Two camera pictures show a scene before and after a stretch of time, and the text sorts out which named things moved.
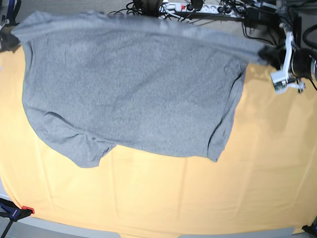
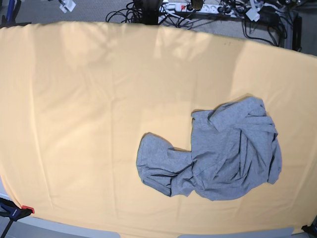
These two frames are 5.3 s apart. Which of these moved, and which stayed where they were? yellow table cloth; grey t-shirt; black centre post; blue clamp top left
Moved: grey t-shirt
Stayed: black centre post; yellow table cloth; blue clamp top left
